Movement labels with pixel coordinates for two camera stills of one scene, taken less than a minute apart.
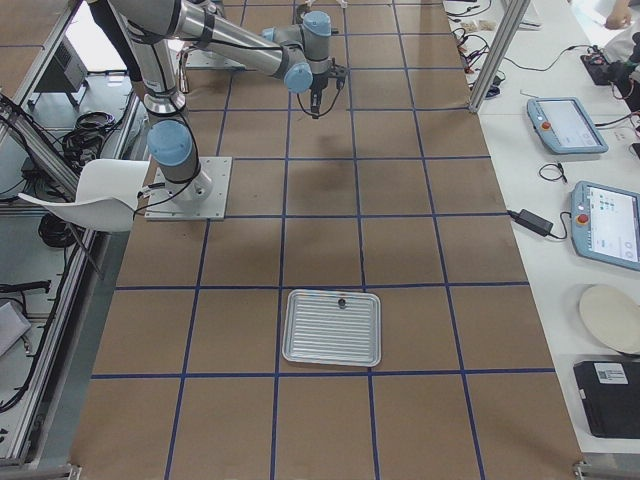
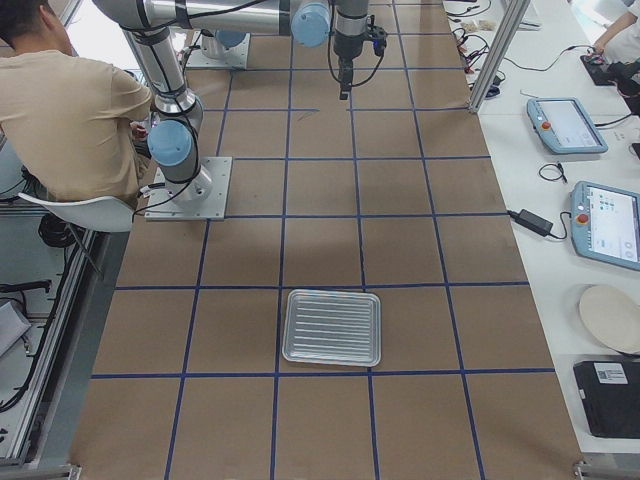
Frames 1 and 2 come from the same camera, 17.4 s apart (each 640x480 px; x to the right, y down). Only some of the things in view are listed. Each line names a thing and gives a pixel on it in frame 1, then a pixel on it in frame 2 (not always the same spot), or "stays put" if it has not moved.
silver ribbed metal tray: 332,327 stays put
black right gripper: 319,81 -> 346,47
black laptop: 610,392 stays put
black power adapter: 532,221 stays put
